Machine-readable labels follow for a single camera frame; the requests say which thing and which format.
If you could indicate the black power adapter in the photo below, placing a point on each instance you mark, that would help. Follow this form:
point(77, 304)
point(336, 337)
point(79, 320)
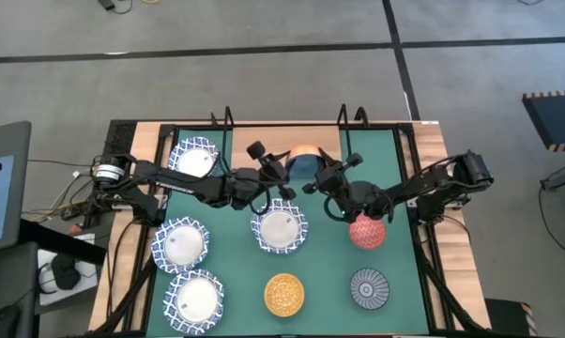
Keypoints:
point(106, 4)

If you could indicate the black computer mouse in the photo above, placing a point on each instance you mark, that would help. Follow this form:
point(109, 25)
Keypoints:
point(3, 321)

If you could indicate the black side desk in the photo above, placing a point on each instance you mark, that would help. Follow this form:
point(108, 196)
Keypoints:
point(62, 241)

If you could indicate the orange patterned bowl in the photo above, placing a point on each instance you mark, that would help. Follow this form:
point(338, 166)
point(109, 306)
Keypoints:
point(305, 166)

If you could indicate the black box with striped edge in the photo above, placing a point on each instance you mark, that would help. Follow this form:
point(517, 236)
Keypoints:
point(505, 319)

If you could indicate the red patterned bowl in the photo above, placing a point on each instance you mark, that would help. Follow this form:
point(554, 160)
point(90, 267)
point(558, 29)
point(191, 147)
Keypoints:
point(367, 232)

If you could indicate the radial striped patterned bowl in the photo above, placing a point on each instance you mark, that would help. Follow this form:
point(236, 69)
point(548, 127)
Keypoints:
point(369, 288)

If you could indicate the wooden shelf with black frame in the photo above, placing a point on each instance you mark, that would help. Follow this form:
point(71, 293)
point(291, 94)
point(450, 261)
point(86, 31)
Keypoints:
point(268, 136)

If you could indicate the green table mat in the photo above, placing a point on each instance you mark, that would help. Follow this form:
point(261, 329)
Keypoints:
point(320, 263)

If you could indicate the grey monitor with blue screen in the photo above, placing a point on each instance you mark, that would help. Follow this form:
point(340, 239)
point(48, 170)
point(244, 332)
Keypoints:
point(1, 202)

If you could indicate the white paper sheet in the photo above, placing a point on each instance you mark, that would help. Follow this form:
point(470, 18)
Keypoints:
point(83, 281)

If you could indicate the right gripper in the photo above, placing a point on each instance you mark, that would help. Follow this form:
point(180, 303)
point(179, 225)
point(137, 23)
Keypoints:
point(339, 178)

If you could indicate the black perforated panel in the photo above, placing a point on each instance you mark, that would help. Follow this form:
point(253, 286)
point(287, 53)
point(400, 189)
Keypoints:
point(123, 138)

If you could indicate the black metal table frame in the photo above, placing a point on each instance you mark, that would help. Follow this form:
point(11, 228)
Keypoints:
point(404, 133)

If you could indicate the yellow bowl with blue exterior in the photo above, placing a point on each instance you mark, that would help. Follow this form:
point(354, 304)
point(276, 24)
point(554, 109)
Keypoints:
point(284, 295)

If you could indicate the blue patterned white paper bowl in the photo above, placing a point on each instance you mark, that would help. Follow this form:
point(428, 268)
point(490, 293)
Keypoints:
point(280, 230)
point(193, 159)
point(195, 300)
point(181, 246)

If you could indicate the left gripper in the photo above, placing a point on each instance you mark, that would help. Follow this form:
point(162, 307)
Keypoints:
point(269, 171)

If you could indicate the dark platform with hazard stripes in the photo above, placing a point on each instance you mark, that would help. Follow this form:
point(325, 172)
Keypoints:
point(552, 119)

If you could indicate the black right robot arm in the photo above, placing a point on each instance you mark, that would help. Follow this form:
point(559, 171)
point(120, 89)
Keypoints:
point(432, 180)

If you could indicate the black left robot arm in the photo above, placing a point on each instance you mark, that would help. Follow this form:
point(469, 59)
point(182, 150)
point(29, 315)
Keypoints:
point(170, 180)

